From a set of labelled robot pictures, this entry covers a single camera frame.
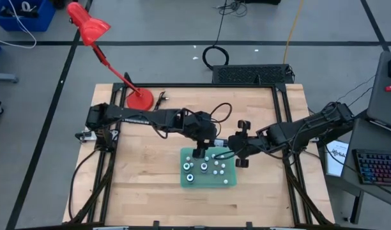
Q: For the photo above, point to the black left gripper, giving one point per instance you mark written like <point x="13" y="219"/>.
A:
<point x="203" y="134"/>

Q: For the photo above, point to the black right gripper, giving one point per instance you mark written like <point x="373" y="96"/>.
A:
<point x="256" y="142"/>

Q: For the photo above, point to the small red food coloring bottle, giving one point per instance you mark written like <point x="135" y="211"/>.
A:
<point x="221" y="172"/>

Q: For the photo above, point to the large purple food coloring bottle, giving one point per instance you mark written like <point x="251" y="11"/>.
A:
<point x="204" y="166"/>

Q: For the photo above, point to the large green food coloring bottle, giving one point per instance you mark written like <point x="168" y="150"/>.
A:
<point x="186" y="166"/>

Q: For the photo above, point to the large blue food coloring bottle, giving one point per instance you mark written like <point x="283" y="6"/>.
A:
<point x="190" y="178"/>

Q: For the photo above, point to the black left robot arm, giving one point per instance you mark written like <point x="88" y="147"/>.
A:
<point x="134" y="116"/>

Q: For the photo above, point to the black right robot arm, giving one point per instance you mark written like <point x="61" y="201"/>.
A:
<point x="310" y="123"/>

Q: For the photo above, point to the teal translucent plastic bin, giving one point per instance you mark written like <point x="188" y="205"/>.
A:
<point x="202" y="183"/>

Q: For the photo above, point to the red desk lamp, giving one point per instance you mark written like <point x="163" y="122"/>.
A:
<point x="140" y="102"/>

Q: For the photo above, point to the black table clamp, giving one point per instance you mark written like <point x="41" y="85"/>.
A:
<point x="258" y="80"/>
<point x="249" y="225"/>
<point x="128" y="78"/>
<point x="156" y="224"/>

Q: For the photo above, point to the black perforated computer case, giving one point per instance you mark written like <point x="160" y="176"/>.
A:
<point x="246" y="74"/>

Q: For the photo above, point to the white printed paper sheet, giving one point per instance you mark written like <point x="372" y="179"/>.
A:
<point x="336" y="159"/>

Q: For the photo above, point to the grey keyboard desk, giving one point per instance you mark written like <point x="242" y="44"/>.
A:
<point x="353" y="137"/>

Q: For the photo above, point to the backlit rainbow keyboard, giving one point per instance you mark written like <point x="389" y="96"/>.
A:
<point x="377" y="167"/>

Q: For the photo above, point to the black floor box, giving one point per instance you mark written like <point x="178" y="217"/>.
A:
<point x="262" y="2"/>

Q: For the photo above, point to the grey side desk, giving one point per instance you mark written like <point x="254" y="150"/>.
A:
<point x="382" y="105"/>

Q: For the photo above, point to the large blue storage bin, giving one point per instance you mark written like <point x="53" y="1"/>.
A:
<point x="39" y="22"/>

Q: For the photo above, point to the grey metal floor bar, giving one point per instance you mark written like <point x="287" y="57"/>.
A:
<point x="4" y="77"/>

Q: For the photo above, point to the black aluminium table frame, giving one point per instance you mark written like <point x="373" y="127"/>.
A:
<point x="195" y="85"/>

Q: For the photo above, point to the silver mounting bracket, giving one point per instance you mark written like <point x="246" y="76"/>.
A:
<point x="85" y="136"/>

